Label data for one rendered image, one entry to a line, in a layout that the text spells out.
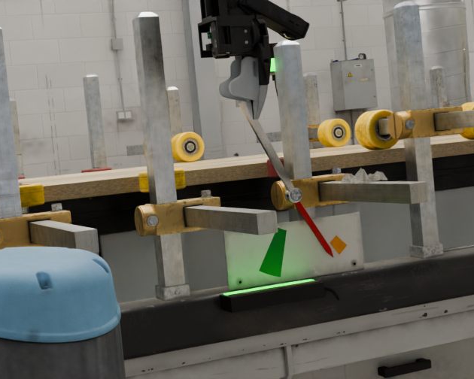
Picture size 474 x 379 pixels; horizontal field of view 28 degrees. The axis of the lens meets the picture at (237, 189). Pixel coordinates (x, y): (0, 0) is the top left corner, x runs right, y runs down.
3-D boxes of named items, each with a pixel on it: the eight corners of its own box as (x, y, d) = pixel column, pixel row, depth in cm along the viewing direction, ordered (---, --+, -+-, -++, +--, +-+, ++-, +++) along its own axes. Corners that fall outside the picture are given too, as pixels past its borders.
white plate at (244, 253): (365, 268, 166) (360, 212, 165) (229, 291, 156) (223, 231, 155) (363, 268, 166) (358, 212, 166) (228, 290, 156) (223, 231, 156)
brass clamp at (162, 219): (224, 227, 155) (221, 196, 154) (146, 238, 149) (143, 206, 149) (210, 225, 160) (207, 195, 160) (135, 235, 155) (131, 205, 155)
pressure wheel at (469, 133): (488, 92, 200) (463, 115, 198) (506, 123, 202) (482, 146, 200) (470, 95, 205) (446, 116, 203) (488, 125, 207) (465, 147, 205)
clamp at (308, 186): (353, 201, 165) (350, 173, 165) (284, 210, 160) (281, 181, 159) (337, 201, 170) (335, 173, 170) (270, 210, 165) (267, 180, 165)
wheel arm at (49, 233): (101, 259, 118) (98, 225, 118) (75, 262, 117) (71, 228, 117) (31, 238, 158) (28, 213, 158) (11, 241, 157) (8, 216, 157)
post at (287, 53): (324, 316, 164) (299, 38, 161) (307, 319, 163) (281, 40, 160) (315, 313, 167) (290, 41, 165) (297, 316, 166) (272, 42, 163)
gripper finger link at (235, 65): (218, 122, 142) (212, 62, 142) (253, 119, 145) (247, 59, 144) (226, 121, 140) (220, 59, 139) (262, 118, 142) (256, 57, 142)
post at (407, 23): (440, 262, 174) (418, 0, 171) (424, 265, 172) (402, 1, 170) (429, 260, 177) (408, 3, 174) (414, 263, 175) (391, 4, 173)
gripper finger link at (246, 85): (226, 121, 140) (220, 59, 139) (262, 118, 142) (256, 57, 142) (235, 120, 137) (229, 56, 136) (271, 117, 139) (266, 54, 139)
